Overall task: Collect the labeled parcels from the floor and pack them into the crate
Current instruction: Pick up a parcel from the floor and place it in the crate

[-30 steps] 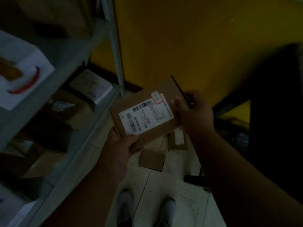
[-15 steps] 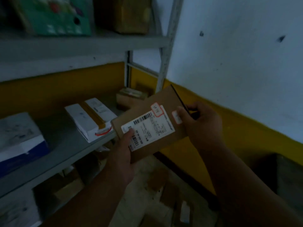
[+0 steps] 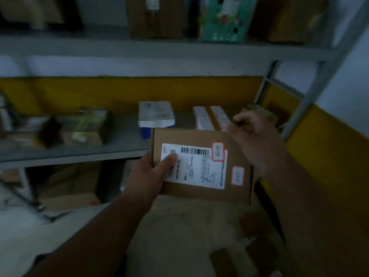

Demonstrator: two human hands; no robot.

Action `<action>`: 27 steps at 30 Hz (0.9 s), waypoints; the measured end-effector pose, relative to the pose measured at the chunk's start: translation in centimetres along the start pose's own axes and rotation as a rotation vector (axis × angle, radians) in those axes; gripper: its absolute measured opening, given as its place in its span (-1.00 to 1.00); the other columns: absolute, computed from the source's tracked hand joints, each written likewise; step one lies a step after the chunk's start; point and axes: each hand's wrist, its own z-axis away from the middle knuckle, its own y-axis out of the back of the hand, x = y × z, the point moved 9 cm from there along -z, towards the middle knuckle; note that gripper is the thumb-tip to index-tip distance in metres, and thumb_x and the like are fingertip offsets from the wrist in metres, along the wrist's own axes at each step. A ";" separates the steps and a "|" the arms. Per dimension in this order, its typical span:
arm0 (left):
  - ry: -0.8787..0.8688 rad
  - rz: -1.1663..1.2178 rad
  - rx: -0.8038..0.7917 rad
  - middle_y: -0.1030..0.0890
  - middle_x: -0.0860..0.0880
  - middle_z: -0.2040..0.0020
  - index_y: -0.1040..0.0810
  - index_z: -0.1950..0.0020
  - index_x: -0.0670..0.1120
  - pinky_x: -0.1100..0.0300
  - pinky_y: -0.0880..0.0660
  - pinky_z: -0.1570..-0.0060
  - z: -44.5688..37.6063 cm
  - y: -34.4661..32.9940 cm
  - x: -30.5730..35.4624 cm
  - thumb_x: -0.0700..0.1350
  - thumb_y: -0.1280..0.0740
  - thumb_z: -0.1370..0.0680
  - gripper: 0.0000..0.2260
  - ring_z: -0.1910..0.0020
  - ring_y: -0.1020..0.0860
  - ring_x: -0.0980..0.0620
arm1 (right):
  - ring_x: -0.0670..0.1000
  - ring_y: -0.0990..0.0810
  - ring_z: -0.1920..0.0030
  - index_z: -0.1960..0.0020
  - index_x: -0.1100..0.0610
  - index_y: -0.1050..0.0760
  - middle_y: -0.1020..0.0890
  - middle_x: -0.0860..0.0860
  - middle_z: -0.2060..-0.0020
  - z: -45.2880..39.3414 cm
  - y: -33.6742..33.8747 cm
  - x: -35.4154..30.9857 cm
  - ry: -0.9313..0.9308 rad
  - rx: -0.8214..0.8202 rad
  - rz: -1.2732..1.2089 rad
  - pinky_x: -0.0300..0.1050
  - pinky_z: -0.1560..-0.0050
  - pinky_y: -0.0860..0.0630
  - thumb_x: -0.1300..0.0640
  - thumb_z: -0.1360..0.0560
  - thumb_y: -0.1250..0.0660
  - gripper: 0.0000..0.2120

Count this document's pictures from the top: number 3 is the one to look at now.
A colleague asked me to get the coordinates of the white woven sack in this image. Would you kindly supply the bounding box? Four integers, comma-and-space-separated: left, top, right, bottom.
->
125, 195, 284, 277

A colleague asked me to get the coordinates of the brown and white flat parcel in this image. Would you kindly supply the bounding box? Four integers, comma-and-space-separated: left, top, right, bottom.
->
209, 106, 233, 131

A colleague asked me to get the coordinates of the person's right forearm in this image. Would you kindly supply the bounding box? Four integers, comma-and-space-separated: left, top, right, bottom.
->
257, 150, 369, 277

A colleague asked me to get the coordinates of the person's left hand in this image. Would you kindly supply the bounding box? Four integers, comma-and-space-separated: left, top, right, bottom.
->
124, 153, 178, 206

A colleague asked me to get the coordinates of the white and blue box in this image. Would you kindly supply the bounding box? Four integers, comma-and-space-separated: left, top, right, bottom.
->
137, 101, 176, 139

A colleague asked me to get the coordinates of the grey metal shelving rack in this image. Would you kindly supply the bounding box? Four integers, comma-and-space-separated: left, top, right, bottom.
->
0, 0, 369, 222

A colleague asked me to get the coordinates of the tall brown cardboard box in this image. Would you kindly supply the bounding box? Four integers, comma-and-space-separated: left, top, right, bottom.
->
126, 0, 186, 39

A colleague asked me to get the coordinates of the brown labelled cardboard parcel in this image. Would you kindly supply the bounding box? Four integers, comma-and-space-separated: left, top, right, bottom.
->
150, 128, 254, 204

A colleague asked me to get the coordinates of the teal printed carton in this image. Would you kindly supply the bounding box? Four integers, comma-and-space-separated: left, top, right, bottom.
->
199, 0, 259, 43

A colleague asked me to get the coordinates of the person's right hand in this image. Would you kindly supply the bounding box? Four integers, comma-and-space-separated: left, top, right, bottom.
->
226, 111, 286, 174

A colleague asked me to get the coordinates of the dark wrapped parcel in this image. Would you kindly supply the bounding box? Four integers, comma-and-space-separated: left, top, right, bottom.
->
0, 116, 62, 150

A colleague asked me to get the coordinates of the green taped cardboard box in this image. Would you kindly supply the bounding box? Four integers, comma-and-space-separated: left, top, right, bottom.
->
59, 108, 113, 147

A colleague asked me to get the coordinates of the large brown cardboard box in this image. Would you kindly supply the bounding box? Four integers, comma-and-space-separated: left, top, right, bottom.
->
250, 0, 330, 44

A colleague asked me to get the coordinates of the person's left forearm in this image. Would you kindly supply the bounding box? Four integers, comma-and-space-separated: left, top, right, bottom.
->
25, 191, 153, 277

